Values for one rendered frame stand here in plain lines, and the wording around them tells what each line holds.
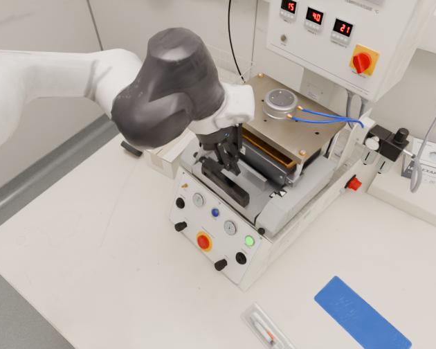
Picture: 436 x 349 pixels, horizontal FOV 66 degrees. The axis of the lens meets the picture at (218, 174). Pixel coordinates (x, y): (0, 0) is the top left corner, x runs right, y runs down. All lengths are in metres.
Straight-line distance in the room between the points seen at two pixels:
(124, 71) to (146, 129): 0.10
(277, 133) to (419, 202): 0.57
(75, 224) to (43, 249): 0.11
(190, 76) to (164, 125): 0.08
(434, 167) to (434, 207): 0.12
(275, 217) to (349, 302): 0.34
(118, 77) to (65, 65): 0.07
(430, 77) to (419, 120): 0.16
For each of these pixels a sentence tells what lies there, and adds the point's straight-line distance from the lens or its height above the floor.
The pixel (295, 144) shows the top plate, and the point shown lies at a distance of 0.76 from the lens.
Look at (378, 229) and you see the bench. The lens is 1.14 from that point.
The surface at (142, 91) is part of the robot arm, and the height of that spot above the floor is 1.36.
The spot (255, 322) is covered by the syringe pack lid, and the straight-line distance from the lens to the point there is 0.91.
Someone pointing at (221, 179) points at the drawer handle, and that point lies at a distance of 0.81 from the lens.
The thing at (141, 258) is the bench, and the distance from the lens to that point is 1.01.
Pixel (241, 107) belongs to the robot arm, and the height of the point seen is 1.28.
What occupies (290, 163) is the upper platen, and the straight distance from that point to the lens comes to 0.79.
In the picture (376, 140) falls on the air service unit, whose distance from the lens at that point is 0.87.
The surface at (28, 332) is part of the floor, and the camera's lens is 1.90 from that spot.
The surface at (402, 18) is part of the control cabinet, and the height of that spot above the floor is 1.34.
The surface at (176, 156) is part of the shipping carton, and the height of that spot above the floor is 0.84.
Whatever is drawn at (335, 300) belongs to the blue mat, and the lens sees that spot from 0.99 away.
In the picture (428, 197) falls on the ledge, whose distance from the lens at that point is 1.23.
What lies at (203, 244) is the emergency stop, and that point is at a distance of 0.96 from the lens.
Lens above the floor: 1.64
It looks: 51 degrees down
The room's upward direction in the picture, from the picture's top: straight up
